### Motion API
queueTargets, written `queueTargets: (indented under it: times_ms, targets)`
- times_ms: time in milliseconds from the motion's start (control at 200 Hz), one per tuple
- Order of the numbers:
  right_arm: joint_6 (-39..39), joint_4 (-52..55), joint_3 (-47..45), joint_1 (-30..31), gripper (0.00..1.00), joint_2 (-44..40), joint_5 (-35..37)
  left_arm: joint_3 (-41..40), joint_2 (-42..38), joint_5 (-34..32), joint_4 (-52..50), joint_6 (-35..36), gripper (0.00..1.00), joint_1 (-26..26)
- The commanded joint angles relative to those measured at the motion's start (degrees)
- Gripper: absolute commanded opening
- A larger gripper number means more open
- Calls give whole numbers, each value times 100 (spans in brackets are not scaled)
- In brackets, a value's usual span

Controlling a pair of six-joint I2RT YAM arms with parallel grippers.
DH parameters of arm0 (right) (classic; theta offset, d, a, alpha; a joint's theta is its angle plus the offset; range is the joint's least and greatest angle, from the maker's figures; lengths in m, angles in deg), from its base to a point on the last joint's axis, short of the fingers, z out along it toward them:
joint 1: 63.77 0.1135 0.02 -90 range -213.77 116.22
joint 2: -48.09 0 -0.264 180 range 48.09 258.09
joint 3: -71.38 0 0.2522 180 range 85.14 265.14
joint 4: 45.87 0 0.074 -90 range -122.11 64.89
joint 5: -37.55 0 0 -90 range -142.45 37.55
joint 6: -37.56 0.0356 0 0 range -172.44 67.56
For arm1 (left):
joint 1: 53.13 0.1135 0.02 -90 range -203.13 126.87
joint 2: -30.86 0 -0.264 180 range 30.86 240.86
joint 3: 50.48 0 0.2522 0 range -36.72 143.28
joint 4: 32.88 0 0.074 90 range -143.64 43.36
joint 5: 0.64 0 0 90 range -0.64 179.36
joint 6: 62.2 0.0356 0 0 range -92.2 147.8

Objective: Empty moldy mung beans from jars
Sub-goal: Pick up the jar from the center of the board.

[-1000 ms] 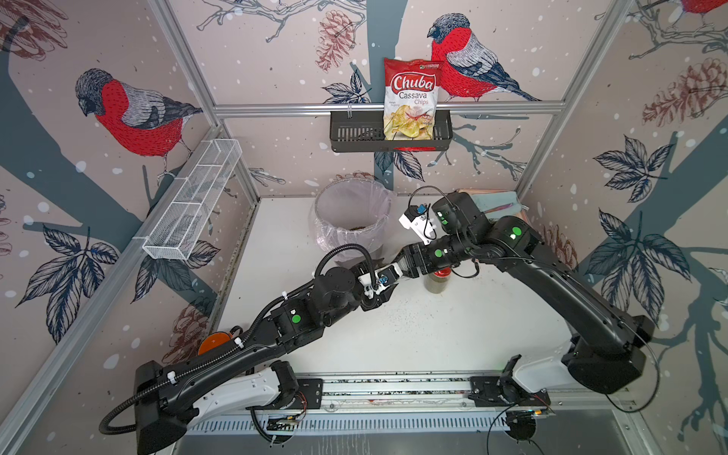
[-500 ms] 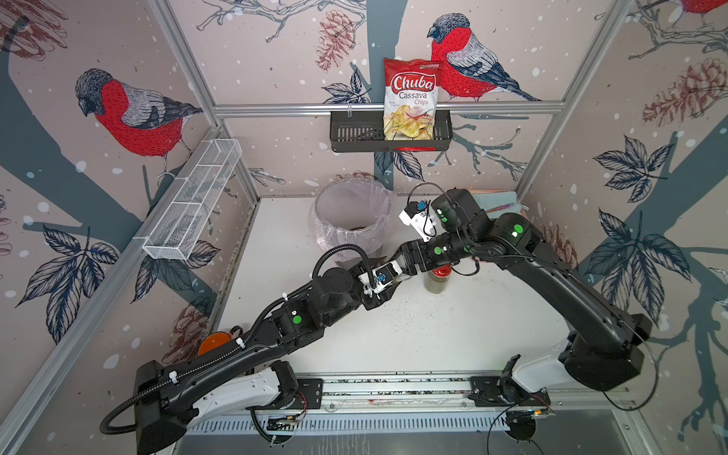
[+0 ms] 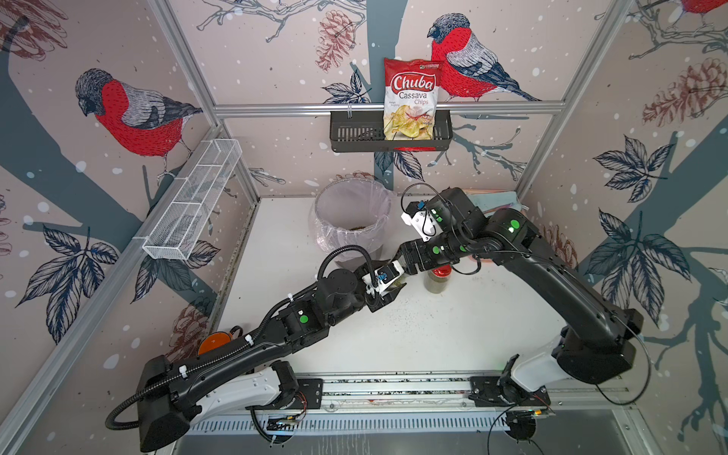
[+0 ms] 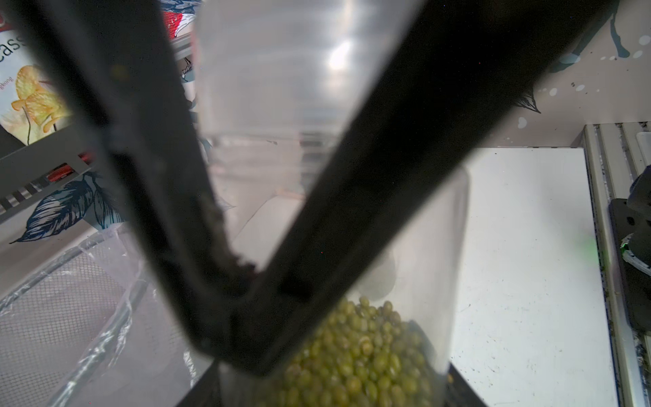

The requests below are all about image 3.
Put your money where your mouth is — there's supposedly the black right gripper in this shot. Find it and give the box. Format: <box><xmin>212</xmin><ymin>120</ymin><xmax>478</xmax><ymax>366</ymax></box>
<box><xmin>384</xmin><ymin>233</ymin><xmax>472</xmax><ymax>278</ymax></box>

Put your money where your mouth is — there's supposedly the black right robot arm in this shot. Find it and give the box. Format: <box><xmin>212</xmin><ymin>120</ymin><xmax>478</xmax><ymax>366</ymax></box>
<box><xmin>394</xmin><ymin>188</ymin><xmax>645</xmax><ymax>406</ymax></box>

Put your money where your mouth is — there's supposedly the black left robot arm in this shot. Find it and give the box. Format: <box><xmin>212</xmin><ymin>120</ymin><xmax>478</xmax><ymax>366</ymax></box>
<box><xmin>104</xmin><ymin>246</ymin><xmax>409</xmax><ymax>452</ymax></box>

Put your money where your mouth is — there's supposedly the jar with red lid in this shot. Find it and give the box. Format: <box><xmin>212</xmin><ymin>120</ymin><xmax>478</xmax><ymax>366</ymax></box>
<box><xmin>425</xmin><ymin>265</ymin><xmax>452</xmax><ymax>294</ymax></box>

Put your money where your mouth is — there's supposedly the pink tray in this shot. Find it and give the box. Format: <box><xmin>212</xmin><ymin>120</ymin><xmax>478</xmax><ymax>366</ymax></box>
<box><xmin>471</xmin><ymin>188</ymin><xmax>521</xmax><ymax>212</ymax></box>

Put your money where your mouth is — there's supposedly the teal cloth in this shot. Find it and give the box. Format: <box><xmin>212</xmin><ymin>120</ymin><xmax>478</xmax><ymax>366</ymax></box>
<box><xmin>474</xmin><ymin>191</ymin><xmax>521</xmax><ymax>215</ymax></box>

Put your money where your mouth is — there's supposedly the Chuba cassava chips bag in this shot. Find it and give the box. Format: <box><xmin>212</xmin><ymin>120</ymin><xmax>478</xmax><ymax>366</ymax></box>
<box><xmin>383</xmin><ymin>59</ymin><xmax>442</xmax><ymax>141</ymax></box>

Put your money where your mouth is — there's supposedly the orange funnel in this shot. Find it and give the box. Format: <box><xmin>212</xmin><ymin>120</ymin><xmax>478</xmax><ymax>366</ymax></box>
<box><xmin>197</xmin><ymin>325</ymin><xmax>244</xmax><ymax>356</ymax></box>

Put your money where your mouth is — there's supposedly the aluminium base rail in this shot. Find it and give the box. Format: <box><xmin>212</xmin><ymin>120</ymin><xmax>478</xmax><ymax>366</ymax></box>
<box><xmin>169</xmin><ymin>370</ymin><xmax>627</xmax><ymax>416</ymax></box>

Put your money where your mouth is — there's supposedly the black wall basket shelf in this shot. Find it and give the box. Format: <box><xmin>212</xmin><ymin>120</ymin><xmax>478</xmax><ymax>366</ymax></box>
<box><xmin>329</xmin><ymin>110</ymin><xmax>453</xmax><ymax>153</ymax></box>

